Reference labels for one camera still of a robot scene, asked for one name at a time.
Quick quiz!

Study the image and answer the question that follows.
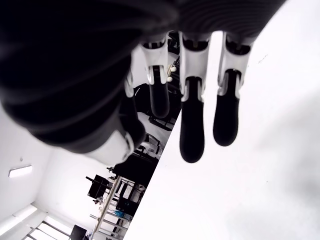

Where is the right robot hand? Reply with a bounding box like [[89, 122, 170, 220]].
[[0, 0, 288, 165]]

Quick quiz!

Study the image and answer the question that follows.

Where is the black cabinet box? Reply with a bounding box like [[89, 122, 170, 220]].
[[116, 152, 161, 183]]

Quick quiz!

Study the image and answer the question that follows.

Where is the rectangular ceiling light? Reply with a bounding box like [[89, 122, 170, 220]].
[[8, 164, 33, 179]]

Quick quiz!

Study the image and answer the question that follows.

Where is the black equipment case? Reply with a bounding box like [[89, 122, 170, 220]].
[[86, 174, 113, 198]]

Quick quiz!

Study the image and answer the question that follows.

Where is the metal shelf rack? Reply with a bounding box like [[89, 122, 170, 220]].
[[91, 174, 142, 240]]

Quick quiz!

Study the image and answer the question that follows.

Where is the bright window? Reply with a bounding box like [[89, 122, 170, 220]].
[[0, 203, 73, 240]]

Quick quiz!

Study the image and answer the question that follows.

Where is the black monitor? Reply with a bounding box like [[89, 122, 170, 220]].
[[69, 224, 88, 240]]

